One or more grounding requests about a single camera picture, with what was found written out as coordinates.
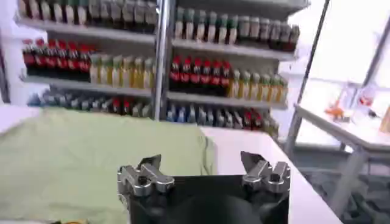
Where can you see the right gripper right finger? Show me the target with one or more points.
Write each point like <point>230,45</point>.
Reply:
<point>268,178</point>

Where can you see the shelf rack with bottles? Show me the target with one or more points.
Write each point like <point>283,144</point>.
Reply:
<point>170,67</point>

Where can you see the thin black pole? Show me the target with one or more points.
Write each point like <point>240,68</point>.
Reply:
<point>312,48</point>

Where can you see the small orange object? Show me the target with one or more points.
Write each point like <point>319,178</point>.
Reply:
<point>335,112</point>

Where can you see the red and white object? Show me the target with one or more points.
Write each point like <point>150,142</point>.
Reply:
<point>365,100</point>

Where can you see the white side table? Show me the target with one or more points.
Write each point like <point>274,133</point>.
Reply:
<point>350,134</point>

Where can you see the pale green cloth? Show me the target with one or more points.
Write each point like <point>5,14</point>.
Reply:
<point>76,164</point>

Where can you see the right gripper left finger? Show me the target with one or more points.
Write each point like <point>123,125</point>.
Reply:
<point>143,179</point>

